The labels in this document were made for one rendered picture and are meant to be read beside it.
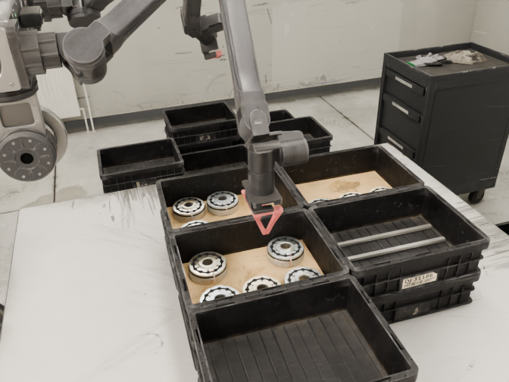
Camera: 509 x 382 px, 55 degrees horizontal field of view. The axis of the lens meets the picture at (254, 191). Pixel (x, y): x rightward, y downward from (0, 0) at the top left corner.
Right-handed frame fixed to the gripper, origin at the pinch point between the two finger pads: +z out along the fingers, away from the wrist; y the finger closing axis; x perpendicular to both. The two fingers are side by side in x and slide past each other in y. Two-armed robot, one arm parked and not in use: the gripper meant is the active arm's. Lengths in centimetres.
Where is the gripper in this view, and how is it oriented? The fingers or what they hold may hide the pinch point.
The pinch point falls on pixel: (261, 223)
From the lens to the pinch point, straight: 113.6
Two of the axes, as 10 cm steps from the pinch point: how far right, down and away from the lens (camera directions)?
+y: -2.7, -5.0, 8.2
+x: -9.6, 1.5, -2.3
